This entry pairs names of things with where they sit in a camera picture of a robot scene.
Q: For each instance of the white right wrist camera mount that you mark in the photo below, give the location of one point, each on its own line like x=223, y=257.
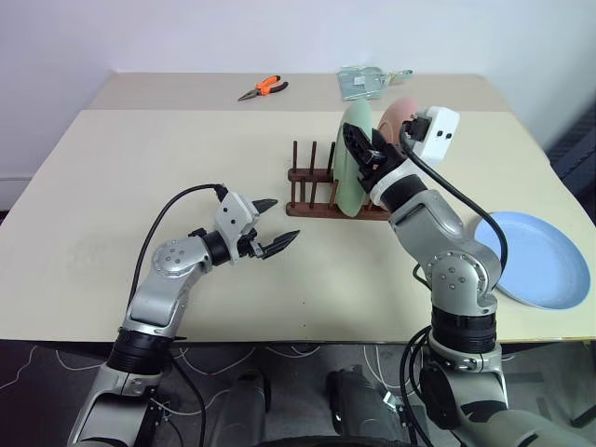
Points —
x=440, y=135

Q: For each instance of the clear plastic bag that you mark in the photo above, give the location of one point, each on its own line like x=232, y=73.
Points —
x=361, y=86

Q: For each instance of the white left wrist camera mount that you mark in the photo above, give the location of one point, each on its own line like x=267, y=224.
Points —
x=235, y=216

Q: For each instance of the wooden dish rack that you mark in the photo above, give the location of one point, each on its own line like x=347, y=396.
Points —
x=307, y=210

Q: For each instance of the dark rounded robot leg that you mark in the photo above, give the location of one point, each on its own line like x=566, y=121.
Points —
x=247, y=405
x=361, y=405

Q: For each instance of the green plate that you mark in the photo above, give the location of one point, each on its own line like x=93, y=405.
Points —
x=347, y=184

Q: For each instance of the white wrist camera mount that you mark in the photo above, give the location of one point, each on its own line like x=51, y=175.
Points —
x=235, y=216
x=440, y=135

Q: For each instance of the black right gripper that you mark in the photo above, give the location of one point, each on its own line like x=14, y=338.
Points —
x=379, y=164

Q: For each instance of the blue plate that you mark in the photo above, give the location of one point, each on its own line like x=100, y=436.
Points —
x=540, y=261

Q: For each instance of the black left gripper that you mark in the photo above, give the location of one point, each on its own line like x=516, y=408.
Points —
x=250, y=245

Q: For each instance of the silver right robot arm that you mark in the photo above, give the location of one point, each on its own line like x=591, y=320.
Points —
x=428, y=219

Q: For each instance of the pink plate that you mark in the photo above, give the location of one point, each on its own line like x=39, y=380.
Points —
x=396, y=116

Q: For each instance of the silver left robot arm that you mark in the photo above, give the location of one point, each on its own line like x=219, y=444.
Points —
x=153, y=298

